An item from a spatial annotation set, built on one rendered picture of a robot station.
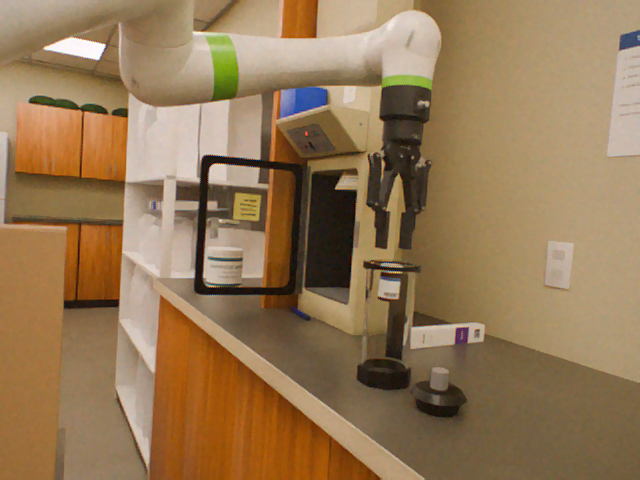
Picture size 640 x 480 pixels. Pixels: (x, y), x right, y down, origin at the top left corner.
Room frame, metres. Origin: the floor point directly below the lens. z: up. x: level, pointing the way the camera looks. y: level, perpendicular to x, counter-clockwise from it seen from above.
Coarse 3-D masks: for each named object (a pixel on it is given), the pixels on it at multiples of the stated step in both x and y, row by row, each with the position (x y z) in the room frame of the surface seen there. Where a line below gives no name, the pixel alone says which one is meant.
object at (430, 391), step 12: (432, 372) 0.82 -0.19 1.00; (444, 372) 0.81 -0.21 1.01; (420, 384) 0.83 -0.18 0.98; (432, 384) 0.82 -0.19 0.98; (444, 384) 0.81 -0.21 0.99; (420, 396) 0.80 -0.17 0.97; (432, 396) 0.79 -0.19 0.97; (444, 396) 0.79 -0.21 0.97; (456, 396) 0.80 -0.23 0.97; (420, 408) 0.81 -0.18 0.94; (432, 408) 0.79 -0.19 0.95; (444, 408) 0.79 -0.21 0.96; (456, 408) 0.80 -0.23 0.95
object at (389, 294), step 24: (384, 264) 0.90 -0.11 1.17; (408, 264) 0.97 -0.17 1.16; (384, 288) 0.91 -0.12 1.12; (408, 288) 0.91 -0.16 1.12; (384, 312) 0.91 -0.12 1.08; (408, 312) 0.92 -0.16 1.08; (384, 336) 0.90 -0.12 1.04; (408, 336) 0.92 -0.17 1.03; (360, 360) 0.95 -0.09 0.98; (384, 360) 0.90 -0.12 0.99; (408, 360) 0.93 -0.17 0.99
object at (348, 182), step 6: (342, 174) 1.44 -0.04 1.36; (348, 174) 1.41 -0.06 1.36; (354, 174) 1.40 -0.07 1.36; (342, 180) 1.42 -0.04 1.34; (348, 180) 1.40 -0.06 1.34; (354, 180) 1.39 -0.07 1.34; (336, 186) 1.44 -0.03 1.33; (342, 186) 1.41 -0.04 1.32; (348, 186) 1.39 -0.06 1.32; (354, 186) 1.38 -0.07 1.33; (354, 192) 1.54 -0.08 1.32
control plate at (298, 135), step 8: (296, 128) 1.43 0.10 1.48; (304, 128) 1.39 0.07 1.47; (312, 128) 1.36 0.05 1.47; (320, 128) 1.33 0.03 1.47; (296, 136) 1.46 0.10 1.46; (304, 136) 1.43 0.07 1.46; (312, 136) 1.39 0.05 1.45; (320, 136) 1.36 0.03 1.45; (296, 144) 1.50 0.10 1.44; (304, 144) 1.47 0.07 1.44; (312, 144) 1.43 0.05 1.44; (328, 144) 1.36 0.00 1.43; (304, 152) 1.50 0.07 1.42; (312, 152) 1.46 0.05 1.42
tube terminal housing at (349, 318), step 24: (336, 96) 1.43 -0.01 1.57; (360, 96) 1.33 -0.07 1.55; (312, 168) 1.53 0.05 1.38; (336, 168) 1.41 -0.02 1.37; (360, 168) 1.30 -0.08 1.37; (360, 192) 1.30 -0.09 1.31; (360, 216) 1.29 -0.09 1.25; (360, 240) 1.29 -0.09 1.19; (360, 264) 1.29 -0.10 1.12; (360, 288) 1.29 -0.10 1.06; (312, 312) 1.48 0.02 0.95; (336, 312) 1.36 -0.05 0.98; (360, 312) 1.29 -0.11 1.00
